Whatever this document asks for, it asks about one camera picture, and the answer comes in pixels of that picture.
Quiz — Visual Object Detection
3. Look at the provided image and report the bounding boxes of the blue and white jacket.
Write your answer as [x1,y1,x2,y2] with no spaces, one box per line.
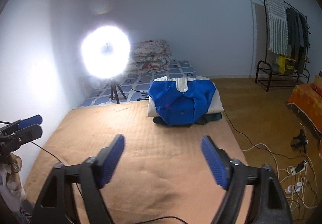
[147,76,224,122]

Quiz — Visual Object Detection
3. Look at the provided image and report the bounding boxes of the black clothes rack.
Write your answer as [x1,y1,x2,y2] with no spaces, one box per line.
[255,0,311,92]

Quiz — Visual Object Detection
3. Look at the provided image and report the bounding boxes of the dark hanging clothes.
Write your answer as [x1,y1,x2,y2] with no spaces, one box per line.
[286,8,310,74]

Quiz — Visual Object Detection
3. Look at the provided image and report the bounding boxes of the dark folded garment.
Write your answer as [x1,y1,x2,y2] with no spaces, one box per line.
[152,112,223,127]

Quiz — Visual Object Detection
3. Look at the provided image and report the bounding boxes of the tan bed blanket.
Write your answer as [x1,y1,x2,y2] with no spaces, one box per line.
[24,101,245,223]

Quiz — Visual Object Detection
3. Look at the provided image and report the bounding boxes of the white power strip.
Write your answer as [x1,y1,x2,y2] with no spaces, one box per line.
[289,160,308,175]

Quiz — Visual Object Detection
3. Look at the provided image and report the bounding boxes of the black light tripod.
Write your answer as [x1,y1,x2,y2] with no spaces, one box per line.
[109,78,127,104]

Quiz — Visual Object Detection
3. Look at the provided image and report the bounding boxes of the blue checked mattress sheet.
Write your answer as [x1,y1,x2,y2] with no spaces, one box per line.
[80,60,196,108]

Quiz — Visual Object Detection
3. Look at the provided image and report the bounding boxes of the small black floor tripod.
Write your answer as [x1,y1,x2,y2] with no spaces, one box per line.
[291,129,308,154]

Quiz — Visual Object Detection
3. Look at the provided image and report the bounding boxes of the floral folded quilt stack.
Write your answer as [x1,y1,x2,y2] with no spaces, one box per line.
[123,39,171,75]

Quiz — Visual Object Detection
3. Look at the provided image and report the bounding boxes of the yellow box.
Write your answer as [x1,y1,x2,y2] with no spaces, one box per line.
[277,55,296,75]

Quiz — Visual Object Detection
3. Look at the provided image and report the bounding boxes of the white striped hanging towel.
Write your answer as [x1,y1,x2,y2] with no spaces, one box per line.
[265,0,288,56]

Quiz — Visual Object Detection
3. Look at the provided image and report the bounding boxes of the black floor cable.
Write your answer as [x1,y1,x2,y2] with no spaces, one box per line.
[222,110,302,161]

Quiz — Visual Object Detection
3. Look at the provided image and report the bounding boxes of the ring light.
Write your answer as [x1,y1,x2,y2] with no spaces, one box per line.
[80,26,130,79]

